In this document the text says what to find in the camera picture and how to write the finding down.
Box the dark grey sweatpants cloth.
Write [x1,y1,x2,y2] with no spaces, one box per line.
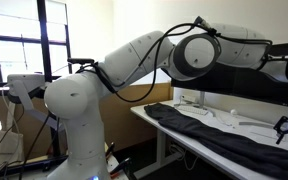
[144,103,288,180]

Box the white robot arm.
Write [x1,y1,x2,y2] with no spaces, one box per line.
[44,22,288,180]

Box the white desk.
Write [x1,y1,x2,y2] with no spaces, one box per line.
[131,103,288,180]

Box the black computer monitor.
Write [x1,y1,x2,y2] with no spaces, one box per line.
[170,40,288,108]

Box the white keyboard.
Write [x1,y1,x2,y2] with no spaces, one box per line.
[177,106,208,116]

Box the wooden partition board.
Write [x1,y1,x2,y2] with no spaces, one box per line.
[0,83,173,158]

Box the white cable on desk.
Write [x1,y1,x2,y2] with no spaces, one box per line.
[207,108,236,128]

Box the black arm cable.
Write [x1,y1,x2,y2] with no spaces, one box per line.
[75,15,274,104]

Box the white camera stand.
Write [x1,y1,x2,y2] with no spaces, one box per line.
[7,74,57,130]

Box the window with black frame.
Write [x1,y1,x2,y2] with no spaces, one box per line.
[0,0,72,93]

